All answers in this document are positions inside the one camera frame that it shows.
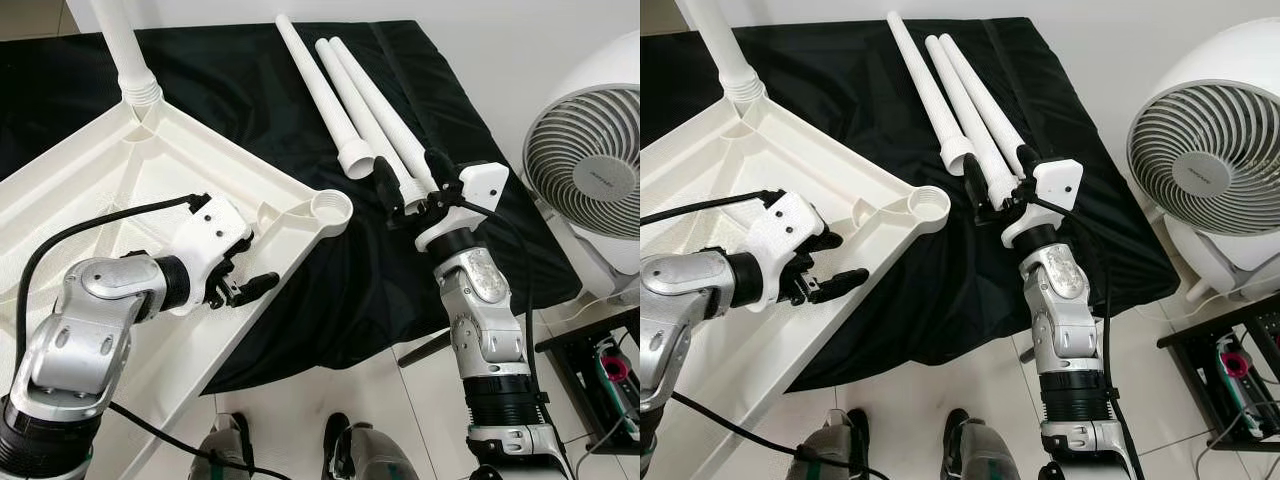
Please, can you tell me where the white grey floor appliance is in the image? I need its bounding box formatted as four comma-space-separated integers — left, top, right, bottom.
1165, 215, 1280, 306
540, 215, 641, 326

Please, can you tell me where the black metal table leg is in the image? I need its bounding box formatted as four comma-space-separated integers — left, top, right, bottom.
398, 330, 451, 369

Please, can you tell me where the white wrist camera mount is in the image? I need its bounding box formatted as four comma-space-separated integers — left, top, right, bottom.
165, 195, 254, 318
1000, 158, 1084, 251
745, 190, 826, 311
413, 160, 511, 256

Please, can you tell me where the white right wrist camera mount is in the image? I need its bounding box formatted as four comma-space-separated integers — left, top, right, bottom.
413, 160, 511, 256
1000, 158, 1084, 251

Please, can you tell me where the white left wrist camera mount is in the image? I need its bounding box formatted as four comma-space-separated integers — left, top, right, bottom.
165, 195, 254, 318
745, 190, 826, 311

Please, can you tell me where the black low shelf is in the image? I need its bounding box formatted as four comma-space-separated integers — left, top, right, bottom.
1158, 300, 1280, 471
535, 310, 641, 471

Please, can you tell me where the grey robot leg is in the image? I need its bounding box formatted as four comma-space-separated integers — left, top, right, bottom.
322, 412, 406, 480
790, 410, 871, 480
940, 408, 1026, 480
188, 412, 256, 480

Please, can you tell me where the black table cloth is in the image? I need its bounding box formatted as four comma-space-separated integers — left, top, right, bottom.
640, 18, 1181, 393
0, 18, 583, 396

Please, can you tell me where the white round fan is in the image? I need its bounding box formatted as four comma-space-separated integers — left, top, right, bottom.
522, 30, 641, 241
1127, 15, 1280, 241

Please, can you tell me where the grey right robot leg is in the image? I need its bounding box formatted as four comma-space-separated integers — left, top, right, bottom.
940, 408, 1026, 480
322, 412, 406, 480

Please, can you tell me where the grey left robot leg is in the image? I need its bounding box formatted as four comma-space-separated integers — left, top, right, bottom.
188, 412, 256, 480
790, 410, 871, 480

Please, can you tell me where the grey pink hair dryer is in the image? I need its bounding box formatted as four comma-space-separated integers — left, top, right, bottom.
592, 338, 641, 426
1213, 335, 1263, 431

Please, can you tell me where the white plastic table top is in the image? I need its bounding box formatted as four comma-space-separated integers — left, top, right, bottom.
0, 85, 354, 480
640, 85, 951, 480

